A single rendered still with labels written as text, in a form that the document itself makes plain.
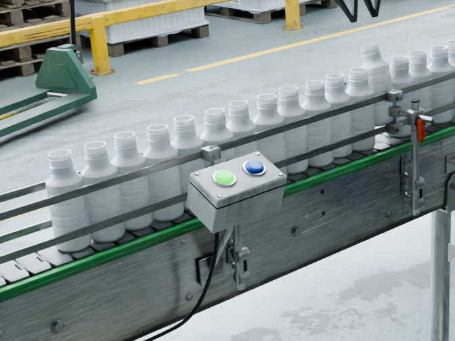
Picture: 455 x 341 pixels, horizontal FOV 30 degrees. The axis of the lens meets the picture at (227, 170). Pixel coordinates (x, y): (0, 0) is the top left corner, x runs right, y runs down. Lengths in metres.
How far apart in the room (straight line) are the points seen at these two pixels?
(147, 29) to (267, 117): 6.05
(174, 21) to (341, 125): 6.08
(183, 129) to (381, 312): 1.80
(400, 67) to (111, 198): 0.70
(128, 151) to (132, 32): 6.11
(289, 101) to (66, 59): 4.44
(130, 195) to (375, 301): 1.90
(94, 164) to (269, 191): 0.29
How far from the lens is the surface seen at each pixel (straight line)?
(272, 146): 1.57
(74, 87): 5.98
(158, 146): 1.44
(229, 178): 1.33
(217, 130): 1.50
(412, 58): 1.84
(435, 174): 1.89
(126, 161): 1.42
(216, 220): 1.32
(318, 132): 1.64
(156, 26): 7.62
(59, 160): 1.36
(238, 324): 3.10
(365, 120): 1.72
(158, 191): 1.46
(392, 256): 3.54
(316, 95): 1.63
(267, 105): 1.56
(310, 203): 1.64
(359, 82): 1.71
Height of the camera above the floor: 1.59
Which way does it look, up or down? 21 degrees down
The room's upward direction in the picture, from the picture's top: 5 degrees counter-clockwise
